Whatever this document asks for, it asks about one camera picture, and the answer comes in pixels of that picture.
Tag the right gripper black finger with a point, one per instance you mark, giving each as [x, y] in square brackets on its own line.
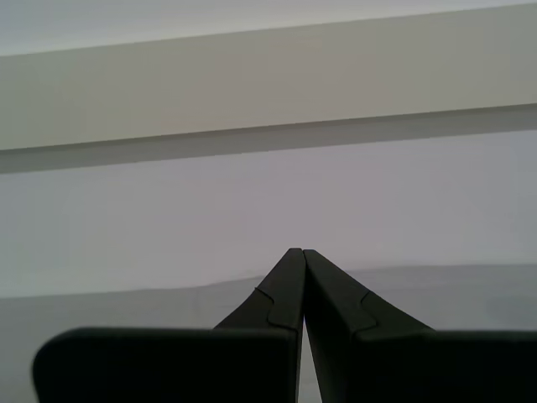
[398, 365]
[168, 365]

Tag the white tablecloth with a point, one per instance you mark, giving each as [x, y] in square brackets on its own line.
[126, 310]

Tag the beige wall rail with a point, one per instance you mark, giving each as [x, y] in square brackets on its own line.
[251, 84]

